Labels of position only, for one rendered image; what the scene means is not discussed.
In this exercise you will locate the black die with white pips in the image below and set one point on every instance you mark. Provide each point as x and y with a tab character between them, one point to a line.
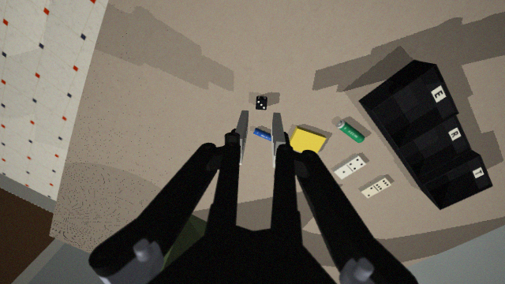
261	103

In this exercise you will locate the yellow rectangular block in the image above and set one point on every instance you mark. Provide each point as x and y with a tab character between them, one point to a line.
303	139

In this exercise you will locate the green aa battery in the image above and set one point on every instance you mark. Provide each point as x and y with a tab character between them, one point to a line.
350	131

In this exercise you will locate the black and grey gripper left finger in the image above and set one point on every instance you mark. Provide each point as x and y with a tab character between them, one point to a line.
134	254

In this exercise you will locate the black three-compartment bin rack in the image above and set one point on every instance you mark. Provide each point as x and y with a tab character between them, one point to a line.
442	158

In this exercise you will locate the blue battery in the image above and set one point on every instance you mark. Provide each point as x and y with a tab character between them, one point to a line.
263	134

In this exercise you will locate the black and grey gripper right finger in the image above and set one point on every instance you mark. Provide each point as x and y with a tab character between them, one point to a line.
358	256

